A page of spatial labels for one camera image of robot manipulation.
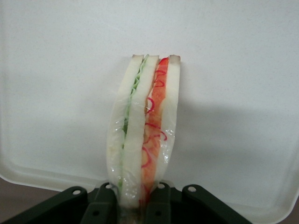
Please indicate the white rectangular plastic tray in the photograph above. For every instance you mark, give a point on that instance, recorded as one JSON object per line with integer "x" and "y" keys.
{"x": 70, "y": 81}

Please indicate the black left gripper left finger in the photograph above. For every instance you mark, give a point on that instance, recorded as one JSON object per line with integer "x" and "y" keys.
{"x": 77, "y": 205}

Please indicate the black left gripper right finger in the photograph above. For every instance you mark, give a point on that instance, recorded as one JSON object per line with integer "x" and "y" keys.
{"x": 187, "y": 207}

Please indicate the plastic-wrapped sandwich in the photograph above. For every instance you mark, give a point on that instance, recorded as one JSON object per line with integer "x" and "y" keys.
{"x": 135, "y": 130}

